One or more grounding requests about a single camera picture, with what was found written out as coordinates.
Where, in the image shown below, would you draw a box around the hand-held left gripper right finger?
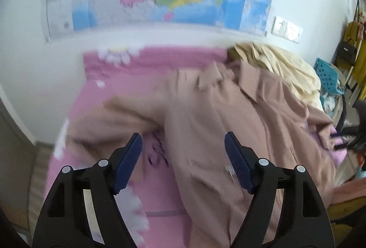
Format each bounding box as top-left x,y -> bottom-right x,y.
224,131 -> 335,248

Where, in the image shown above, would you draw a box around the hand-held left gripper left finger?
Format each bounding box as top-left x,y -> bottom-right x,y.
32,133 -> 143,248

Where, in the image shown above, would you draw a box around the dusty pink jacket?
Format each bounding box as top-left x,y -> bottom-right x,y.
66,59 -> 348,248

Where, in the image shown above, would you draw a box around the blue perforated plastic basket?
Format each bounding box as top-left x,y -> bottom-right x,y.
315,58 -> 345,96

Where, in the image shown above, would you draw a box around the pink floral bedsheet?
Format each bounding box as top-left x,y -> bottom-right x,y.
47,46 -> 229,248

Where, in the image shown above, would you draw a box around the black handbag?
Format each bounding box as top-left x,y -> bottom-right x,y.
334,42 -> 358,67

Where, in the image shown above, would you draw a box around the cream yellow garment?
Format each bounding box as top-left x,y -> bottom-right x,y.
227,42 -> 322,108

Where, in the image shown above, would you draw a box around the grey door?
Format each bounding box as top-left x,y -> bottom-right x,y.
0,99 -> 39,237

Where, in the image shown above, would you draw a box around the white wall socket panel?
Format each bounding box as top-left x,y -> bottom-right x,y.
272,16 -> 288,36
286,21 -> 304,43

